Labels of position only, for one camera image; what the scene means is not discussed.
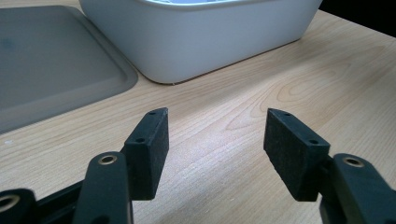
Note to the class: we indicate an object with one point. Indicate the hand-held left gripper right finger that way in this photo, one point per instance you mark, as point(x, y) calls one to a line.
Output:
point(292, 155)

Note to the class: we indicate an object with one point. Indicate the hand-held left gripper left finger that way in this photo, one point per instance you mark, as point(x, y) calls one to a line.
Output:
point(149, 155)

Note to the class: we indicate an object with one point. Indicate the white compartment storage box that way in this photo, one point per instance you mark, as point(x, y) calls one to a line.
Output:
point(199, 40)

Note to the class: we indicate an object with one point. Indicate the grey-brown box lid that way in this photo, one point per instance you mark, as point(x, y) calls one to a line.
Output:
point(53, 62)

